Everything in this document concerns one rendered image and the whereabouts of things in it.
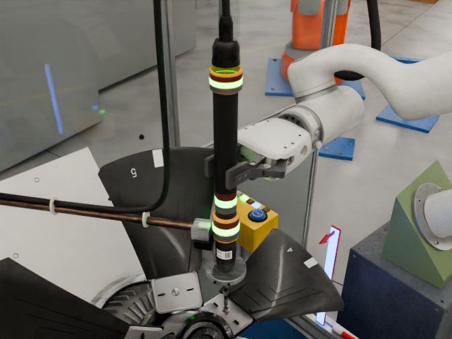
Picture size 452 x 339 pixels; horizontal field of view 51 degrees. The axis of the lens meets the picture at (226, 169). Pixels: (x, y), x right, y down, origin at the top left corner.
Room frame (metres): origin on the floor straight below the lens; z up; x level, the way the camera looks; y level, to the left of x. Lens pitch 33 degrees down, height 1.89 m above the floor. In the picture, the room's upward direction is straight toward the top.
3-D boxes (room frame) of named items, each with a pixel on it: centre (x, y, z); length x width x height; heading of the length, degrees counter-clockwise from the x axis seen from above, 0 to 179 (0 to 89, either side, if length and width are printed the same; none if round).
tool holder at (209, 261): (0.58, 0.01, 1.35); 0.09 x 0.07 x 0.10; 79
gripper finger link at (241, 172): (0.57, -0.03, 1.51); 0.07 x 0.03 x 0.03; 134
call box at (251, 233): (1.04, -0.06, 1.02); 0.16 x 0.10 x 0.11; 44
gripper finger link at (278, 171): (0.61, -0.08, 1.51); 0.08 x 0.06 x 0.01; 14
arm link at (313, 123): (0.70, -0.12, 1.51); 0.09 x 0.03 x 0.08; 44
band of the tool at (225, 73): (0.58, 0.00, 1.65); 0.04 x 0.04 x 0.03
